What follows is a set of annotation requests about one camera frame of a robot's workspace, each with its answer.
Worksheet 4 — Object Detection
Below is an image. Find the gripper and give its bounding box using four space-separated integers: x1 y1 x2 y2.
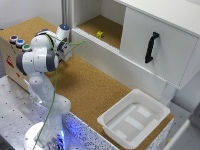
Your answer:
59 40 73 63

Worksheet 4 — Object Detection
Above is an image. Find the white cabinet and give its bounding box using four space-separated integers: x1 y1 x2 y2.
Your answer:
61 0 200 108

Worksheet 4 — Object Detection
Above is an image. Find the yellow block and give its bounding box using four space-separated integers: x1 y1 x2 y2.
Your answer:
96 30 105 39

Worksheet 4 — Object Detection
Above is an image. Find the green button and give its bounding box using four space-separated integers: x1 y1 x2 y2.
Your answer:
21 43 32 53

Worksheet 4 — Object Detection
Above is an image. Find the blue button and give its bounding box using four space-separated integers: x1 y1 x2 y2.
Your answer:
15 38 26 48

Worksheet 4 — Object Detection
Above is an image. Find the red button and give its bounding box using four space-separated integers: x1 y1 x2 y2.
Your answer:
9 34 19 44

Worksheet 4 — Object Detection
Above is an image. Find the white sliding door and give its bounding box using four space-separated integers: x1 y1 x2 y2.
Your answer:
118 6 200 90

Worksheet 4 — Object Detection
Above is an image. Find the white plastic box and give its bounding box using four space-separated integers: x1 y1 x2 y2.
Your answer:
96 88 172 150

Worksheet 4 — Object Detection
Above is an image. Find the green cable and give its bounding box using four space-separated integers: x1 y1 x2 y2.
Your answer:
32 33 88 150

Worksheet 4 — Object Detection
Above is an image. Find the black door handle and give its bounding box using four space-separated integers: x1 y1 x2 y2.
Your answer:
144 31 161 65

